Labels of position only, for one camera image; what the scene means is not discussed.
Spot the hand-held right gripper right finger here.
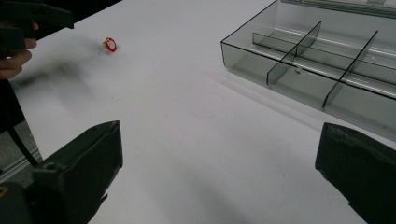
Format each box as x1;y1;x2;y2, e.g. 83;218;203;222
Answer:
315;121;396;224

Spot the small red ring toy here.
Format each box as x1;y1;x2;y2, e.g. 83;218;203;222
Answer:
102;36;119;53

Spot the black cable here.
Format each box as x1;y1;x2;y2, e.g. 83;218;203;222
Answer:
7;125;40;167

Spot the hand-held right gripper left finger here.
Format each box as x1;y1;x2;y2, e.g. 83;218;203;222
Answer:
25;119;124;224

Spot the clear grey divided organizer box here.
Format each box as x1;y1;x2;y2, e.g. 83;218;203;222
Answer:
219;0;396;143

